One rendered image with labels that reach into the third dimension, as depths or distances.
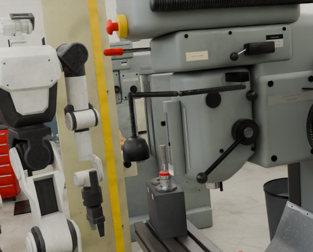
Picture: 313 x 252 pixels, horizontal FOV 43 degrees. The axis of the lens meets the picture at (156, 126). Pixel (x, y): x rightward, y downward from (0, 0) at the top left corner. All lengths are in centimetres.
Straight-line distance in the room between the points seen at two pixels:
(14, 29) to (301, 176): 117
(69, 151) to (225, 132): 187
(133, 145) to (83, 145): 71
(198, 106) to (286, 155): 29
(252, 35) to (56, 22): 189
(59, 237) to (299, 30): 111
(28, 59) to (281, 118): 93
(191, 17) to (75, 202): 212
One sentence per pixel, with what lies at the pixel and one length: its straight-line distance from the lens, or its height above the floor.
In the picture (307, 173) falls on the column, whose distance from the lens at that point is 144.
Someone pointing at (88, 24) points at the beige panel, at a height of 196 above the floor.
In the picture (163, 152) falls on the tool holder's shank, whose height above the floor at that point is 130.
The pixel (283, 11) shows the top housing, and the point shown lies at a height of 176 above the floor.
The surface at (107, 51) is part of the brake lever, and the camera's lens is 115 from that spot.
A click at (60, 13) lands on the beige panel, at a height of 204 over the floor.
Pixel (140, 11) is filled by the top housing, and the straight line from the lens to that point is 97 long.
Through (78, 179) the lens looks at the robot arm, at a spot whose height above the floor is 120.
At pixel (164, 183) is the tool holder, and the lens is 162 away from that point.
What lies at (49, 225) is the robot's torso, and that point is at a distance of 160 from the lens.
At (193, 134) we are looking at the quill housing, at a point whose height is 146.
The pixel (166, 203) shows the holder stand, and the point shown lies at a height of 110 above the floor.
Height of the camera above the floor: 165
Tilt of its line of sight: 9 degrees down
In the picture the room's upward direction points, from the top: 5 degrees counter-clockwise
